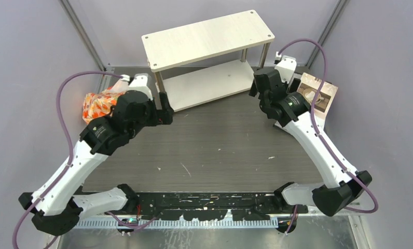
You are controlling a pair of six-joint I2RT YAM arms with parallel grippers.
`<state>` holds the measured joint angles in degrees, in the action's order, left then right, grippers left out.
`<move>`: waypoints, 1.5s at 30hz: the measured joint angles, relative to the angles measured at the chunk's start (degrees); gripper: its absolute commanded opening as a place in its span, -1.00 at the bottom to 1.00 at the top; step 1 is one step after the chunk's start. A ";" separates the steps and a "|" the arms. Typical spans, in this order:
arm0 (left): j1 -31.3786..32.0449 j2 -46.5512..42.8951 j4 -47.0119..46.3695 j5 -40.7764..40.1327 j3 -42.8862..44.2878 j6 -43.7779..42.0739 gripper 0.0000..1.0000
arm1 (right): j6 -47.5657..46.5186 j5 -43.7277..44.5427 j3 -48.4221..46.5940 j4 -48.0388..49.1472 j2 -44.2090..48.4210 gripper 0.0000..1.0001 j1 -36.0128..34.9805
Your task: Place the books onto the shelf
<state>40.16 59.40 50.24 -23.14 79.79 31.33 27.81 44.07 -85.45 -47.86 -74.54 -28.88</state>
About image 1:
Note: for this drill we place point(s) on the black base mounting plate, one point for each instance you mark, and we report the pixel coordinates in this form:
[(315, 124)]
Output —
[(206, 206)]

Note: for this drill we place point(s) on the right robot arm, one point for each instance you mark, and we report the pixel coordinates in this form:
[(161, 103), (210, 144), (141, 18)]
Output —
[(342, 182)]

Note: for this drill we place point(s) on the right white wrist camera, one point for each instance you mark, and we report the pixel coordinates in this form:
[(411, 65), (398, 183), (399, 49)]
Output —
[(286, 66)]

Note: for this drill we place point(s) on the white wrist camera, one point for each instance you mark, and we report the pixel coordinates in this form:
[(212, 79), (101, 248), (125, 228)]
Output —
[(286, 66), (137, 83)]

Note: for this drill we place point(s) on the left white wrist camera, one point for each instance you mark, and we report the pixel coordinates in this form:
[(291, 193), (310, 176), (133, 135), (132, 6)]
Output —
[(137, 83)]

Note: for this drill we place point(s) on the afternoon tea book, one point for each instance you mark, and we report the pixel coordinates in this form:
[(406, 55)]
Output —
[(308, 88)]

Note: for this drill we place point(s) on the orange floral cloth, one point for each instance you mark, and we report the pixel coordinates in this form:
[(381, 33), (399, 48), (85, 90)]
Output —
[(97, 105)]

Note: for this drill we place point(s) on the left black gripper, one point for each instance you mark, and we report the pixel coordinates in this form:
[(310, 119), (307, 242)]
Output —
[(163, 116)]

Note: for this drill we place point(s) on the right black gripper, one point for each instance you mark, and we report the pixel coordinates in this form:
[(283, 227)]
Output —
[(286, 85)]

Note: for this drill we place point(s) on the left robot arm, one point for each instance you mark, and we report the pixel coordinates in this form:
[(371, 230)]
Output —
[(57, 207)]

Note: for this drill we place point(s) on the white two-tier shelf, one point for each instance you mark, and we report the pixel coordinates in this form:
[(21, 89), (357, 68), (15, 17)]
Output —
[(203, 40)]

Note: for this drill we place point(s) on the aluminium rail frame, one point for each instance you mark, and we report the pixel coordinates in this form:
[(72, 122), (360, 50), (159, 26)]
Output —
[(106, 222)]

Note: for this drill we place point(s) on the stack of remaining books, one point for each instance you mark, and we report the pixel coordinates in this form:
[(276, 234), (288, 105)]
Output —
[(294, 86)]

